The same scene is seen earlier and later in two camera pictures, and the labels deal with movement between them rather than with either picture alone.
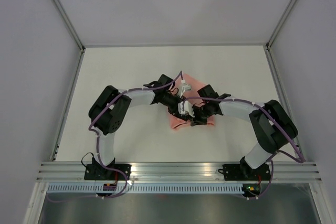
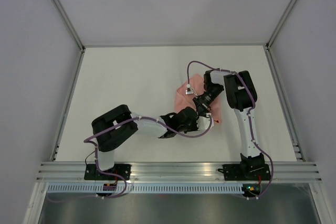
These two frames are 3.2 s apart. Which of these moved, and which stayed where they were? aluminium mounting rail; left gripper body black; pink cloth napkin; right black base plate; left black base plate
Moved: pink cloth napkin; left gripper body black
Stayed: left black base plate; right black base plate; aluminium mounting rail
